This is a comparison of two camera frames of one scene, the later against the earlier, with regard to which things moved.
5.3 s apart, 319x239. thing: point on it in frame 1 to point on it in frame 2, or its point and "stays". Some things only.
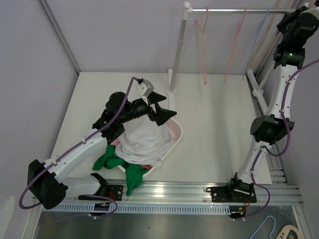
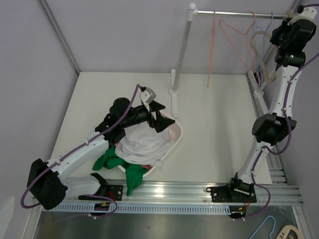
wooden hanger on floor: x=284 y=232 stays
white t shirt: x=143 y=141 stays
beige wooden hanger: x=270 y=33 to x=269 y=79
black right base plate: x=238 y=192 stays
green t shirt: x=133 y=173 stays
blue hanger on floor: x=267 y=216 stays
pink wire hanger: x=201 y=42 to x=211 y=48
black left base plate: x=115 y=192 stays
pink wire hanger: x=235 y=44 to x=241 y=44
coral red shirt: x=147 y=166 stays
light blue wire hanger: x=255 y=44 to x=263 y=30
